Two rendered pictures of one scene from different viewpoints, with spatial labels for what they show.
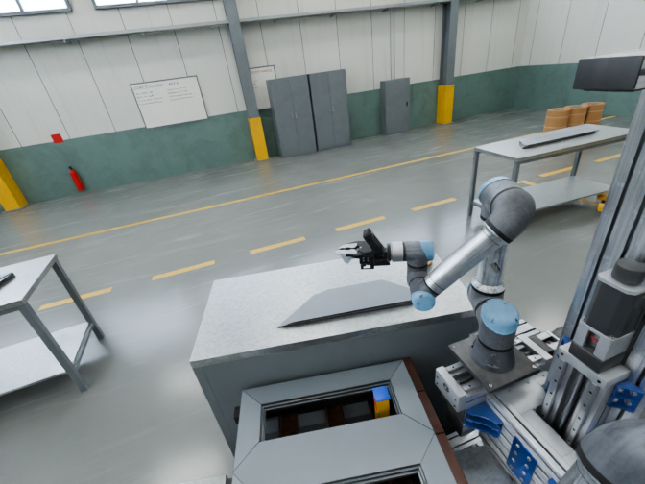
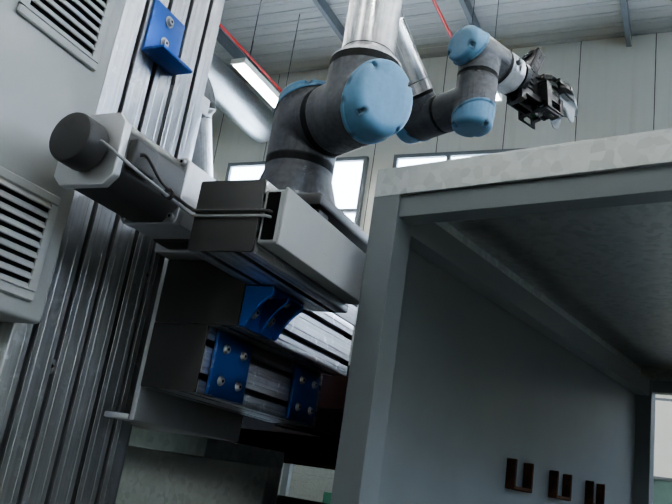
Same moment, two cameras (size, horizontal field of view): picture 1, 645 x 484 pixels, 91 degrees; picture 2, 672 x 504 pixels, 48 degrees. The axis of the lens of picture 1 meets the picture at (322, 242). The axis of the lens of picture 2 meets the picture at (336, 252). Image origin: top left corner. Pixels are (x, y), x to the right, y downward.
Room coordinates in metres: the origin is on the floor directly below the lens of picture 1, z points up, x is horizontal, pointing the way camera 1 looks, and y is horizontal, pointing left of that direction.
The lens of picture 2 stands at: (1.65, -1.40, 0.64)
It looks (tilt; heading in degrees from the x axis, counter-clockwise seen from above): 17 degrees up; 132
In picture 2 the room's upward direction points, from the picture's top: 9 degrees clockwise
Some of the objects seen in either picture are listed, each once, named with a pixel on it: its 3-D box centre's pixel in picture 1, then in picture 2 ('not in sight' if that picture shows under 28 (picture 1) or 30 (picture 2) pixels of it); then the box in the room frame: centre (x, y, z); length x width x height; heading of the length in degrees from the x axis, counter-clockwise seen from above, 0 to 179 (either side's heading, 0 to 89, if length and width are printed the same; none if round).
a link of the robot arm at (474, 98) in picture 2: (417, 276); (467, 105); (0.97, -0.34, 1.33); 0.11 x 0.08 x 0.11; 169
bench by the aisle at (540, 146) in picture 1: (547, 175); not in sight; (3.83, -3.02, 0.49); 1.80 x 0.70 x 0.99; 102
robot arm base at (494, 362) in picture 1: (493, 347); (295, 192); (0.80, -0.58, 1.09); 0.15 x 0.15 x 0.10
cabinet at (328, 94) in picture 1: (328, 110); not in sight; (9.42, -0.67, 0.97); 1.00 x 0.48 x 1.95; 105
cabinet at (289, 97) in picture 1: (292, 117); not in sight; (9.15, 0.34, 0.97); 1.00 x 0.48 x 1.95; 105
